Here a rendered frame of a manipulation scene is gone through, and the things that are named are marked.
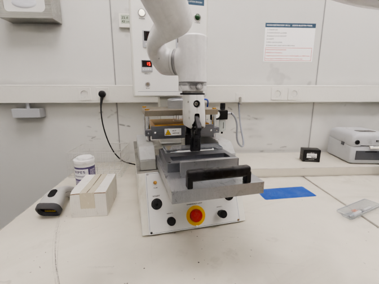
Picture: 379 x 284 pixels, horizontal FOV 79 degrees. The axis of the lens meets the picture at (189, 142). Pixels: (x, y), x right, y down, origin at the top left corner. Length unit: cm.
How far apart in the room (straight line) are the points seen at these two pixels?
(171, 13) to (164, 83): 53
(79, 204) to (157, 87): 55
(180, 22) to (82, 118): 107
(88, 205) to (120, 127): 68
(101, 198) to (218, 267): 45
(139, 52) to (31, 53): 75
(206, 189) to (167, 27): 36
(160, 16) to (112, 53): 93
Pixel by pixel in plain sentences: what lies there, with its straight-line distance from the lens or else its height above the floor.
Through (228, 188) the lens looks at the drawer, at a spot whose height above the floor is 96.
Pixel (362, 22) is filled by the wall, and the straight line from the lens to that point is 181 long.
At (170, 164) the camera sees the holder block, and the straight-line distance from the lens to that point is 59.
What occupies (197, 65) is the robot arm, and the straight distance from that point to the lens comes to 67.
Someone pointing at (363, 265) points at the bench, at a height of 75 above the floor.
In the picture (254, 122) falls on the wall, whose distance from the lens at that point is 148.
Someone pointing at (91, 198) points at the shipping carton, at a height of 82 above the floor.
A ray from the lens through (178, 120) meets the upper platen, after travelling 90.
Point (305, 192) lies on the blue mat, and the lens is 112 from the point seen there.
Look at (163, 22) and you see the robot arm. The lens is 55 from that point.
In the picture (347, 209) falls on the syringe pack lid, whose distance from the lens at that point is 100.
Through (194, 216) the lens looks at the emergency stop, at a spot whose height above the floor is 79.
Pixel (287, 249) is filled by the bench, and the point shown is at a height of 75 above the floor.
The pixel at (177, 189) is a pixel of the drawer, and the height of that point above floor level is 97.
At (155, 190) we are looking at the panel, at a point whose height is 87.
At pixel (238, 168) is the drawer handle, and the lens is 53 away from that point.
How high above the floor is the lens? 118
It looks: 13 degrees down
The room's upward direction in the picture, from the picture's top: straight up
